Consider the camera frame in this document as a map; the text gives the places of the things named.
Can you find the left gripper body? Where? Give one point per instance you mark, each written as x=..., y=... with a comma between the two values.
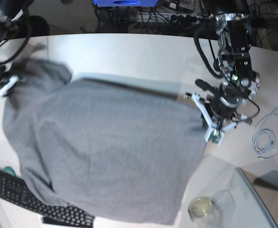
x=223, y=110

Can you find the grey t-shirt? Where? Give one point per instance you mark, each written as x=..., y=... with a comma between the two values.
x=115, y=152

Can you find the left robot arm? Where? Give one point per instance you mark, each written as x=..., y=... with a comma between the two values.
x=232, y=64

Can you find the green tape roll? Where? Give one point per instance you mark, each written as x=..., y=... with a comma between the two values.
x=9, y=170

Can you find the clear glass jar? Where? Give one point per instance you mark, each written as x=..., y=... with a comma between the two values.
x=204, y=213

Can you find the clear plastic box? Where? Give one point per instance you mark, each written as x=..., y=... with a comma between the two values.
x=246, y=200

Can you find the power strip with red light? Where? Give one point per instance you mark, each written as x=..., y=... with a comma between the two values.
x=186, y=20

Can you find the black computer keyboard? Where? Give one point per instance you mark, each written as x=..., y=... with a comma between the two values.
x=14, y=190

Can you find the blue box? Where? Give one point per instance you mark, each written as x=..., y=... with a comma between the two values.
x=125, y=3

